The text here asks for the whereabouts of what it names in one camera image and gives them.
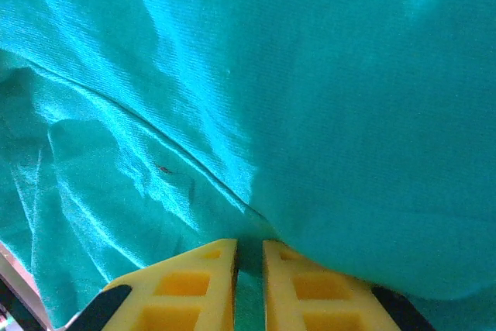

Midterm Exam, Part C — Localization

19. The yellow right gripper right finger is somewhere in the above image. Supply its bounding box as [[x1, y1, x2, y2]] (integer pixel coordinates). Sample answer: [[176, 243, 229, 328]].
[[263, 240, 437, 331]]

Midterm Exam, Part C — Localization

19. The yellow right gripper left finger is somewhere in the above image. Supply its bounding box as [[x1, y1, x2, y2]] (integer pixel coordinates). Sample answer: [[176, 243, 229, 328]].
[[64, 238, 239, 331]]

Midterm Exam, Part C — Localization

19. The teal t-shirt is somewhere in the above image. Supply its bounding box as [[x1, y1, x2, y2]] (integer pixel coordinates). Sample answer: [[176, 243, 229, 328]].
[[0, 0, 496, 331]]

